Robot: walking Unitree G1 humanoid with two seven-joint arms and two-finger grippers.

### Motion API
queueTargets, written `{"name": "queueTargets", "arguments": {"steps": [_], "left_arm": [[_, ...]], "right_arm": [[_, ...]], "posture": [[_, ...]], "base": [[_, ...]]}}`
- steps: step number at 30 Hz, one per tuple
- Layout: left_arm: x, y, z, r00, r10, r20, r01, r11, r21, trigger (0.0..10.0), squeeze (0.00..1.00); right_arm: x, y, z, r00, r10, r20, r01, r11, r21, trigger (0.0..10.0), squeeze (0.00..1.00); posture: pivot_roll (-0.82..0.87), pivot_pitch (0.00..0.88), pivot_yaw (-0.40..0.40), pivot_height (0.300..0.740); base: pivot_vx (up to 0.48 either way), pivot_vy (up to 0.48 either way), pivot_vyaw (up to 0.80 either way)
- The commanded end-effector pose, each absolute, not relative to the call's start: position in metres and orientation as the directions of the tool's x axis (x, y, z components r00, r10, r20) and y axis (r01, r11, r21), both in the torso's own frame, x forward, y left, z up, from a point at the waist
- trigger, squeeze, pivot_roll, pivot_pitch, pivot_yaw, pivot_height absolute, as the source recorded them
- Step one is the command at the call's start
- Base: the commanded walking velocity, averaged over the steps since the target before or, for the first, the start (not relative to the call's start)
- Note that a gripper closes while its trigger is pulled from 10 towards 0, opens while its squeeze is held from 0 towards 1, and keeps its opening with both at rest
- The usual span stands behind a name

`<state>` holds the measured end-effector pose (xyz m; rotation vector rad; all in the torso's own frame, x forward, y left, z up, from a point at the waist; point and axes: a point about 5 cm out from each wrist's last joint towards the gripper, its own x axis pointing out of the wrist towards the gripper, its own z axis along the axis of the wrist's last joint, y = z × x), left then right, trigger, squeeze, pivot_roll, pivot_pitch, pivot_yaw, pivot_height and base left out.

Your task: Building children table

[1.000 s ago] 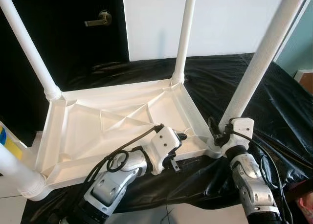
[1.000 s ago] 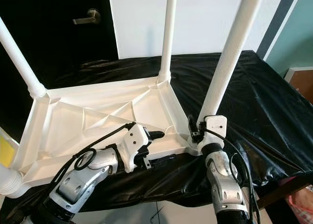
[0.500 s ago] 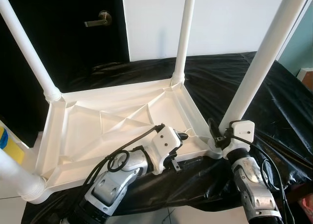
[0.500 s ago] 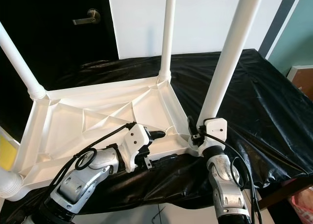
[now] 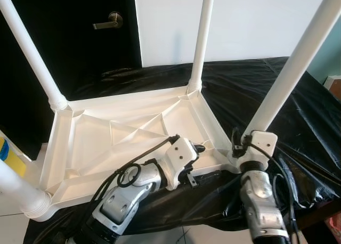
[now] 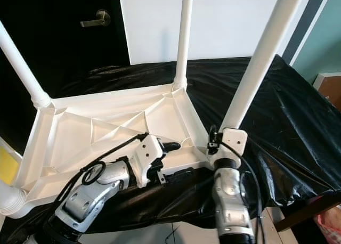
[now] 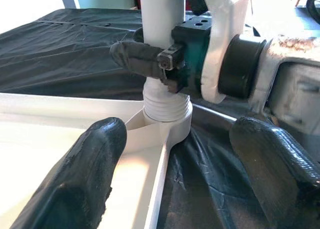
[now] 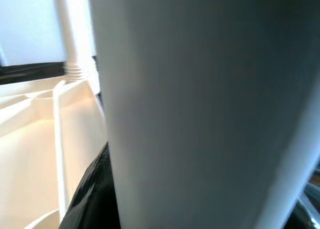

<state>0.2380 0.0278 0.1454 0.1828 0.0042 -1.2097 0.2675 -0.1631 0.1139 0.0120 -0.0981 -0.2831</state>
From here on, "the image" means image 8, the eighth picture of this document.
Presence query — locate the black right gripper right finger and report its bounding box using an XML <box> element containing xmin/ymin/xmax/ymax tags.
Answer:
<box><xmin>284</xmin><ymin>168</ymin><xmax>320</xmax><ymax>229</ymax></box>

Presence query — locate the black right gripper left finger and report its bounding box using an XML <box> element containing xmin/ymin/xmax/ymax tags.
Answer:
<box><xmin>58</xmin><ymin>141</ymin><xmax>121</xmax><ymax>229</ymax></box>

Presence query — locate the white plastic table top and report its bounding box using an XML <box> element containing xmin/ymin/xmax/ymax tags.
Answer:
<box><xmin>0</xmin><ymin>75</ymin><xmax>111</xmax><ymax>229</ymax></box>

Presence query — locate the white plastic table leg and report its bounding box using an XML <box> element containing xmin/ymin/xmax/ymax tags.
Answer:
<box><xmin>86</xmin><ymin>0</ymin><xmax>320</xmax><ymax>229</ymax></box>
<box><xmin>52</xmin><ymin>0</ymin><xmax>87</xmax><ymax>81</ymax></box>

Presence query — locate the black plastic table cover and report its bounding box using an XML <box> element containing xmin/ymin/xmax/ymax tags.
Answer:
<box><xmin>0</xmin><ymin>61</ymin><xmax>67</xmax><ymax>86</ymax></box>

